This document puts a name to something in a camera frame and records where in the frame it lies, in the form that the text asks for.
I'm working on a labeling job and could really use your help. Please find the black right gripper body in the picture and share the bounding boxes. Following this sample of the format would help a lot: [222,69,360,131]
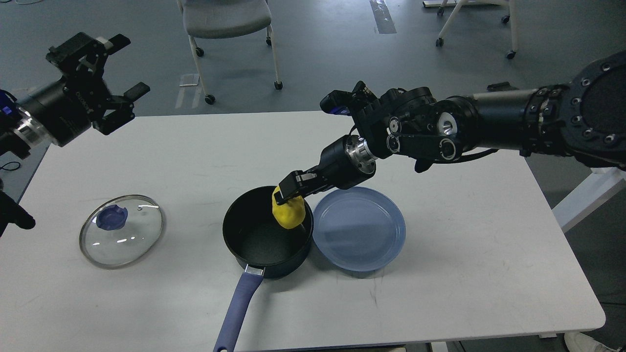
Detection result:
[295,135,377,196]

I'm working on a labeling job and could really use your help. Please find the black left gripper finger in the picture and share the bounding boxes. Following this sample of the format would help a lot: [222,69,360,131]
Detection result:
[92,82,150,135]
[45,33,131,76]

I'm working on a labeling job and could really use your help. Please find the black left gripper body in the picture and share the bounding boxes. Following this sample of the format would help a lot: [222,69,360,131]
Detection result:
[17,63,111,147]

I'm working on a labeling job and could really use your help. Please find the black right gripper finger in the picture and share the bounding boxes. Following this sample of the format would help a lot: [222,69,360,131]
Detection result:
[279,171,306,198]
[273,189,304,206]

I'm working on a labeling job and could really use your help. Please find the glass lid with blue knob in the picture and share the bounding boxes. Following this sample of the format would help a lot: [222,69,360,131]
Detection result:
[79,194,166,269]

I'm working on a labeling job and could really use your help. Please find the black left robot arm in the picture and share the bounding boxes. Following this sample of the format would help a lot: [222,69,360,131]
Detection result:
[0,33,150,159]

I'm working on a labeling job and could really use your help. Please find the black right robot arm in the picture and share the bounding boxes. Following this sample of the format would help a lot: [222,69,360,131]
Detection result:
[273,51,626,205]

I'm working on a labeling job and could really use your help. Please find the blue round plate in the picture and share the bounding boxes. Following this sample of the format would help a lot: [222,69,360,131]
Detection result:
[313,187,405,273]

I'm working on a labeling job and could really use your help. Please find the grey chair with white legs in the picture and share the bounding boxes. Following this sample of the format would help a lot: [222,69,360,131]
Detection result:
[177,0,283,105]

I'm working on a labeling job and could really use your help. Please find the white wheeled chair base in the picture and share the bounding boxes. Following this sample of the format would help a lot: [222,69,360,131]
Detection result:
[421,0,519,62]

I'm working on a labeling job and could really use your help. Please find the white side table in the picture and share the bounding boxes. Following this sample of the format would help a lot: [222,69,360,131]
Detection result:
[552,168,626,233]

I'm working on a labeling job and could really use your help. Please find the white shoe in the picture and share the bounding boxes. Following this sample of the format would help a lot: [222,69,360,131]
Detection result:
[564,332,615,352]

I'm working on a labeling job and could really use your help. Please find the dark pot with blue handle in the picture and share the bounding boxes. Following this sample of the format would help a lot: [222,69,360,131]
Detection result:
[213,186,313,352]

